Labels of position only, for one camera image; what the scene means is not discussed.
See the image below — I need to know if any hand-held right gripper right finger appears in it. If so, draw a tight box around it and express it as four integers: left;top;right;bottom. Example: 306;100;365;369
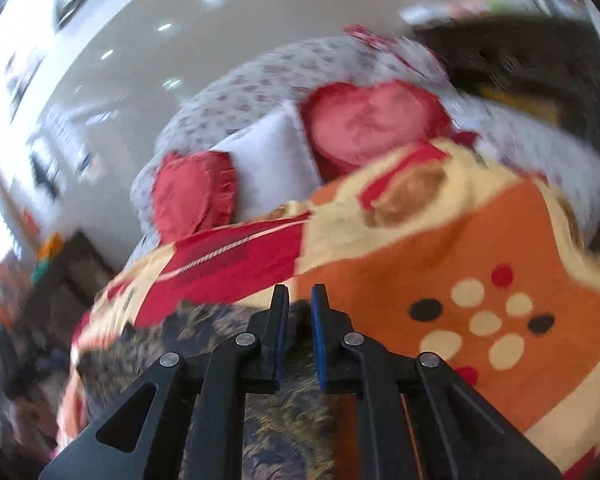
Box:
311;284;563;480

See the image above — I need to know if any floral quilt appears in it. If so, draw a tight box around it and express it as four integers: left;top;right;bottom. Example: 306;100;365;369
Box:
130;25;600;261

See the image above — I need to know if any red heart pillow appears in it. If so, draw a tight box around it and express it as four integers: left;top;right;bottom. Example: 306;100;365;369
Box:
300;80;453;181
151;150;238;243

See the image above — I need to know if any orange bag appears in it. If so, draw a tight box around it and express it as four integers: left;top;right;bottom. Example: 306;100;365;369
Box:
37;232;63;261

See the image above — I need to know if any dark wooden table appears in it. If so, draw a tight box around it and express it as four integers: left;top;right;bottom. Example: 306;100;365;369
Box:
25;230;118;341

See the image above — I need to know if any white pillow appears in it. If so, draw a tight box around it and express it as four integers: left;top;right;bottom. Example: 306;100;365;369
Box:
207;100;321;223

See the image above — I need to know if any dark hanging cloth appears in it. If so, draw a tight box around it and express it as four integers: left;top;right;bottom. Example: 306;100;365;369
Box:
30;152;63;201

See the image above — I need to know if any printed blanket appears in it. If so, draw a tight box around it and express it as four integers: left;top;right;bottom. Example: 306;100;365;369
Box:
55;137;600;480

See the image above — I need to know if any dark carved wooden headboard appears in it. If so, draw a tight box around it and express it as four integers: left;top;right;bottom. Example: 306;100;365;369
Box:
410;17;596;126

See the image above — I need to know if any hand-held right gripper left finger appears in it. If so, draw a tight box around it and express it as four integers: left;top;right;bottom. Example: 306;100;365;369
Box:
39;284;291;480

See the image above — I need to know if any blue floral patterned shirt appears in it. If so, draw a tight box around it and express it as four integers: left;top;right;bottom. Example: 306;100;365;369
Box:
72;300;361;480

